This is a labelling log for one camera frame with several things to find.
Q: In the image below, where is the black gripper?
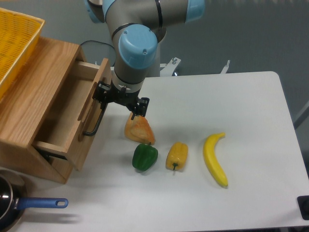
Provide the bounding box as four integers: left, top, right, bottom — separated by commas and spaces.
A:
92, 81, 150, 120

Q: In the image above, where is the black metal drawer handle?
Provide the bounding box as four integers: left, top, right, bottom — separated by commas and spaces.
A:
81, 103, 107, 137

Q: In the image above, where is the wooden top drawer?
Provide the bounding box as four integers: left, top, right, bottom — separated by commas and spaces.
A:
33, 59, 111, 171

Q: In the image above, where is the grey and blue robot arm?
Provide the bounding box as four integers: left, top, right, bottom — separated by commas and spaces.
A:
85, 0, 206, 116

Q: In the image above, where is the wooden drawer cabinet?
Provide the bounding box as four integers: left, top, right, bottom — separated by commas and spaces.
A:
0, 37, 84, 184

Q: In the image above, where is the toy croissant pastry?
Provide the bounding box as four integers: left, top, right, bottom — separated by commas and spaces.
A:
124, 113, 155, 145

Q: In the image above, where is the green bell pepper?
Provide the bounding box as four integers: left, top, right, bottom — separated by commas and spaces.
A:
132, 144, 158, 172

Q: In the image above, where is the yellow bell pepper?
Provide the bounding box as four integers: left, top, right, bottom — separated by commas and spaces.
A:
165, 142, 188, 171

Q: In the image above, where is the yellow banana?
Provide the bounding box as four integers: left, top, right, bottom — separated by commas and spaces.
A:
203, 132, 228, 188

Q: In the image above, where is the yellow plastic basket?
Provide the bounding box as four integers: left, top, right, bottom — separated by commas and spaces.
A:
0, 8, 45, 97

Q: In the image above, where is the black device at table edge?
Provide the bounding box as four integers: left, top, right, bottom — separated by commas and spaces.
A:
297, 195, 309, 220

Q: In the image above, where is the white metal table frame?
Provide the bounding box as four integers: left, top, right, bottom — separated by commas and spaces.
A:
94, 57, 231, 78

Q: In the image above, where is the black cable on floor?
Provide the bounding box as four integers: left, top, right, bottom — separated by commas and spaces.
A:
80, 40, 118, 68

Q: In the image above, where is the black pan with blue handle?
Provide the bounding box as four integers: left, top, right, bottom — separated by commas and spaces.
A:
0, 170, 69, 232

